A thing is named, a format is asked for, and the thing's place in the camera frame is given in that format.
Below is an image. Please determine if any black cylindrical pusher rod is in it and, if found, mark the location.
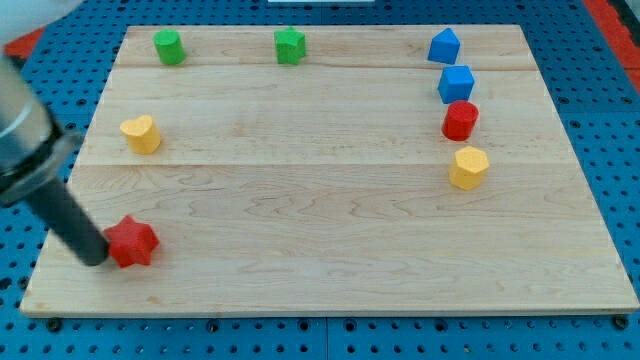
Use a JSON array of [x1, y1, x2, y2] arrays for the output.
[[24, 178, 109, 266]]

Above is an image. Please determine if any red star block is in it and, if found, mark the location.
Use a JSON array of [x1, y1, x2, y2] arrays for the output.
[[104, 215, 159, 268]]

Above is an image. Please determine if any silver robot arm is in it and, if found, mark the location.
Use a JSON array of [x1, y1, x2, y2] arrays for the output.
[[1, 55, 109, 266]]

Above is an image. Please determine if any green star block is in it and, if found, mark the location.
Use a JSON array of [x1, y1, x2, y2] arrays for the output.
[[274, 26, 306, 65]]

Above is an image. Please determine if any yellow hexagon block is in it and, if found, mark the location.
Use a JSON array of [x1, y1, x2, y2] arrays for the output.
[[448, 146, 490, 190]]

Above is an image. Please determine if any yellow heart block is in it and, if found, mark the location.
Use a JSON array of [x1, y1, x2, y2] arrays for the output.
[[119, 115, 162, 155]]

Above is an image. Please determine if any green cylinder block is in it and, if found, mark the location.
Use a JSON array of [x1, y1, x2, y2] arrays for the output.
[[152, 29, 186, 65]]

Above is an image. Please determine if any wooden board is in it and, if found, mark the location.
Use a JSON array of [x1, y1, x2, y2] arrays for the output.
[[20, 25, 639, 318]]

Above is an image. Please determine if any red cylinder block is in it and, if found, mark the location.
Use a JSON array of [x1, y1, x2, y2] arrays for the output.
[[441, 100, 479, 141]]

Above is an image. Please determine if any blue cube block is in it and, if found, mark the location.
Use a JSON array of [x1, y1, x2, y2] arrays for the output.
[[437, 65, 475, 104]]

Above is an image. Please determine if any blue pentagon block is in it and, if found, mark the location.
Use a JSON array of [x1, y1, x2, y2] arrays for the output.
[[427, 28, 461, 64]]

